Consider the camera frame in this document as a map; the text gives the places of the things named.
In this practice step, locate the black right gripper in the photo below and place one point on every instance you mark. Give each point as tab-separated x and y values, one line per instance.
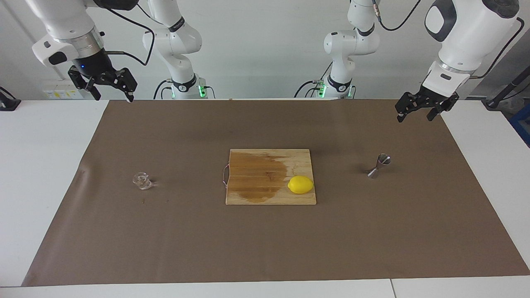
94	65

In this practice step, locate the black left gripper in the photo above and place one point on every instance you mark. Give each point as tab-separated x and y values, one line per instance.
434	96

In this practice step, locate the steel double jigger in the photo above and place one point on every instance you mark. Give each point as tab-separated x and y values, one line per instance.
384	159

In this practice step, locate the small clear glass pitcher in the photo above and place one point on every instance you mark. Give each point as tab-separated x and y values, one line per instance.
142	181

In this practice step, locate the black stand pole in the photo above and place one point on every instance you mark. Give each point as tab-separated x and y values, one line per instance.
511	84

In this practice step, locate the black table clamp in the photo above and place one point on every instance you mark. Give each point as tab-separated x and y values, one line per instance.
8	103

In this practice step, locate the blue crate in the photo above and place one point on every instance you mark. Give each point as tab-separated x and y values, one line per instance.
522	124

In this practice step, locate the yellow lemon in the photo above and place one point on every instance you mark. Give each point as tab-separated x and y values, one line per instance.
300	185

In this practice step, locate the brown paper table mat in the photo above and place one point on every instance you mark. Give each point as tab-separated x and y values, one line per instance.
165	240

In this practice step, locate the wooden cutting board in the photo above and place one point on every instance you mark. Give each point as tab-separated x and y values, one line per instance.
248	194

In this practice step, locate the white wall socket box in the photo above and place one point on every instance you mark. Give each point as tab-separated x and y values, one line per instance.
62	89

